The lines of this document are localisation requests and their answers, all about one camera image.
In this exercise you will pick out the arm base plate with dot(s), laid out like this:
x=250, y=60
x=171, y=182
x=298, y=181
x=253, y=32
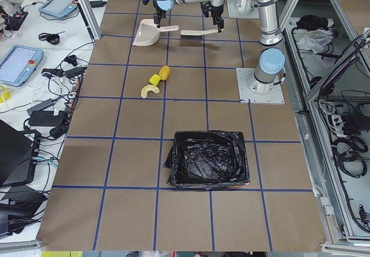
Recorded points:
x=252, y=91

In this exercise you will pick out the beige plastic dustpan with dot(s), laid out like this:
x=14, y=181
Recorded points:
x=148, y=33

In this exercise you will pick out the upper blue teach pendant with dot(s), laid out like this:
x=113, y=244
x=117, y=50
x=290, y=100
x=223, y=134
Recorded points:
x=59, y=9

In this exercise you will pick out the white crumpled cloth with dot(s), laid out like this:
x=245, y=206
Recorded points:
x=316, y=40

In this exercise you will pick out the yellow block trash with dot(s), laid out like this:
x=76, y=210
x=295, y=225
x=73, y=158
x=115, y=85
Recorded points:
x=155, y=79

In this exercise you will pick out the yellow potato-like trash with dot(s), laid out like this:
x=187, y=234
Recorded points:
x=164, y=73

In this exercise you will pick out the aluminium frame post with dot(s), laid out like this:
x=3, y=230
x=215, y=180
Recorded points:
x=89, y=19

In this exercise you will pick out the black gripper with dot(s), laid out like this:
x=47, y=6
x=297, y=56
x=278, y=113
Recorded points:
x=216, y=10
x=158, y=11

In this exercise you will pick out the white hand brush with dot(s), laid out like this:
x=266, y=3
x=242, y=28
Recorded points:
x=196, y=34

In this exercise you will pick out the black laptop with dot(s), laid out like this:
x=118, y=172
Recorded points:
x=18, y=152

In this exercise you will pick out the blue teach pendant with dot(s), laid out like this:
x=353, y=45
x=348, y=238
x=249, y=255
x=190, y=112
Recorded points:
x=59, y=9
x=19, y=64

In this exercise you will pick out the lower blue teach pendant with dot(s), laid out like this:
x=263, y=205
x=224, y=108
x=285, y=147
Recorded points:
x=19, y=64

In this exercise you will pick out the beige arch-shaped trash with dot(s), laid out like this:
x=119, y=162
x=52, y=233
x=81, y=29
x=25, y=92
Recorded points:
x=149, y=88

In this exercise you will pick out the black power adapter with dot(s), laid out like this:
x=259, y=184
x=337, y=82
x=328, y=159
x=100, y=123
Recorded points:
x=48, y=118

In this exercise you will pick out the black bag lined bin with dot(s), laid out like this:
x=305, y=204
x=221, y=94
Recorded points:
x=212, y=159

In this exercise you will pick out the black power strip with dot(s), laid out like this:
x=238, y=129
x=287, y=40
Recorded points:
x=73, y=95

